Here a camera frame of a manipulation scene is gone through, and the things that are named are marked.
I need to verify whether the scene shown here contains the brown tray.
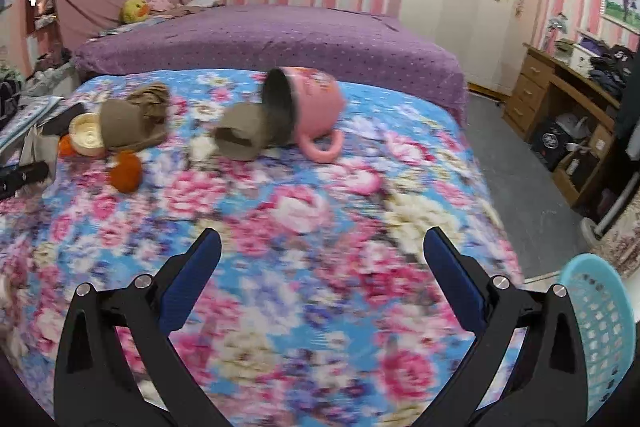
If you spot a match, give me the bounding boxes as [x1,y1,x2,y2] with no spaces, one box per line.
[107,122,169,154]

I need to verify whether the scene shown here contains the cardboard tube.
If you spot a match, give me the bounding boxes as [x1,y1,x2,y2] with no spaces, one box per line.
[214,103,273,160]
[98,99,147,148]

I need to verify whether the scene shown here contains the black patterned bag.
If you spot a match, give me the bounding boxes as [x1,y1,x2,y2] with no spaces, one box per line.
[0,77,23,122]

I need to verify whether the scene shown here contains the white box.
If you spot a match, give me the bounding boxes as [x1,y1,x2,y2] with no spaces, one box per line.
[570,42,596,72]

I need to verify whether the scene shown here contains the polka dot cloth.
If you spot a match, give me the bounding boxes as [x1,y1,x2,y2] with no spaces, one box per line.
[0,96,66,148]

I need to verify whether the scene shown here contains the brown crumpled cloth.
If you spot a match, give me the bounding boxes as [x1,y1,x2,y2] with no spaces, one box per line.
[127,83,172,128]

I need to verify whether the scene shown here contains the black wallet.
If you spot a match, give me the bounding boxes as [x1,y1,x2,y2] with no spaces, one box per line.
[42,103,87,136]

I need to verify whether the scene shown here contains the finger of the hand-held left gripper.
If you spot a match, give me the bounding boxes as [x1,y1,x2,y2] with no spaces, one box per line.
[0,161,51,202]

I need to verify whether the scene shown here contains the cream plastic lid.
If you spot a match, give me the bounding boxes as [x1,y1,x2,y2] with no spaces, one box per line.
[67,113,107,158]

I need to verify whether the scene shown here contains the pink mug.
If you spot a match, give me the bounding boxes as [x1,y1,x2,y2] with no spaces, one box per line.
[263,67,347,164]

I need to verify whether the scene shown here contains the mauve covered headboard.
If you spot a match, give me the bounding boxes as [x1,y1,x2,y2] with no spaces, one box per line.
[52,0,203,42]

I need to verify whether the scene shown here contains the orange fruit peel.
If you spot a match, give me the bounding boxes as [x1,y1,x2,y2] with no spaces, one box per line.
[109,150,144,194]

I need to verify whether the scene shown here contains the white wardrobe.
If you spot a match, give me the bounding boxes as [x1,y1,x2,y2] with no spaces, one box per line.
[400,0,543,98]

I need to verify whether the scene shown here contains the floral tablecloth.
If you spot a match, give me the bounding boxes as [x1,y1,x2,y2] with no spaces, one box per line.
[0,68,526,427]

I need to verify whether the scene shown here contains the bed with purple dotted sheet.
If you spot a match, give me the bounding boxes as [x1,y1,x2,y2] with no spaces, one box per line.
[75,3,468,122]

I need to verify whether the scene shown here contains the wooden desk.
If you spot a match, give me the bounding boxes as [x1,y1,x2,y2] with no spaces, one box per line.
[505,43,623,208]

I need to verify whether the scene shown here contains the blue plastic basket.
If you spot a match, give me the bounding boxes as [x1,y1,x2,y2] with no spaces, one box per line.
[559,253,637,418]

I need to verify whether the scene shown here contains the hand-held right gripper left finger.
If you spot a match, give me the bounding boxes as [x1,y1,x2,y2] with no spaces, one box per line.
[54,228,223,427]

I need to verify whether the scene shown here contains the beige paper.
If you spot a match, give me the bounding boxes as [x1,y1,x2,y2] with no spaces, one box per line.
[21,127,59,182]

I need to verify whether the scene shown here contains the hanging dark clothes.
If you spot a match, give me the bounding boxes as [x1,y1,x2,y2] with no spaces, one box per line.
[615,77,640,142]

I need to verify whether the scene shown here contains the yellow duck plush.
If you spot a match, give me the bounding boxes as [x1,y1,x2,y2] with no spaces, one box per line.
[120,0,150,25]

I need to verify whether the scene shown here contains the pile of dark clothes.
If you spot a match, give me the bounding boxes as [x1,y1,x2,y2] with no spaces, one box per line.
[587,44,633,92]

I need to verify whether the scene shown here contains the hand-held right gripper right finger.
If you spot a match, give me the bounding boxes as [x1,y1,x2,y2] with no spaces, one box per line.
[422,227,587,427]

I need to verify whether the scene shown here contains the desk lamp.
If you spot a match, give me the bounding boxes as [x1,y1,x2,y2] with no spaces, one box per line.
[545,13,571,52]

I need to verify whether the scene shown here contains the white appliance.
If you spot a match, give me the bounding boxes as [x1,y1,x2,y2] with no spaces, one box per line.
[557,113,591,142]

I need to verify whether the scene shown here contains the wall poster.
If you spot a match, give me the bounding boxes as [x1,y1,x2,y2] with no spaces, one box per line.
[602,0,640,32]

